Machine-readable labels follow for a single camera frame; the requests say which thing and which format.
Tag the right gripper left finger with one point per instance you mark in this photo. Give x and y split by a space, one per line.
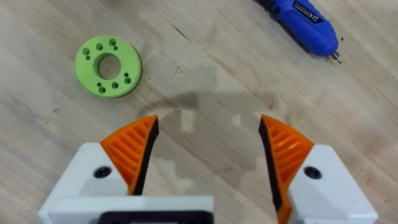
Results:
124 155

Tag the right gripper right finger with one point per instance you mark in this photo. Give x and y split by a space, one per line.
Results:
295 174

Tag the blue electric screwdriver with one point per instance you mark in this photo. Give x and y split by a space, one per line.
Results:
306 25

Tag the green disc with holes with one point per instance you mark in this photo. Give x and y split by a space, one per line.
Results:
108 66

